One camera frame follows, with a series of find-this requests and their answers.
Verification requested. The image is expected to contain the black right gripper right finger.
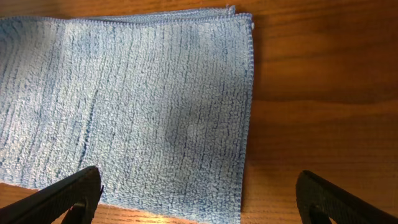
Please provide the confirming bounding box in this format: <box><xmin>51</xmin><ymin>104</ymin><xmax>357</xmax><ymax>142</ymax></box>
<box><xmin>295</xmin><ymin>170</ymin><xmax>397</xmax><ymax>224</ymax></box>

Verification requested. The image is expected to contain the blue microfiber cloth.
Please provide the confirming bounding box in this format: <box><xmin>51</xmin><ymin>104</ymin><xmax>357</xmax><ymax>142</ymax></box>
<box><xmin>1</xmin><ymin>7</ymin><xmax>254</xmax><ymax>223</ymax></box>

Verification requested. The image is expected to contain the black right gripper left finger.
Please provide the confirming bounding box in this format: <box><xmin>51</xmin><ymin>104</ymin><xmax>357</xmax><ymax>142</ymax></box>
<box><xmin>1</xmin><ymin>166</ymin><xmax>103</xmax><ymax>223</ymax></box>

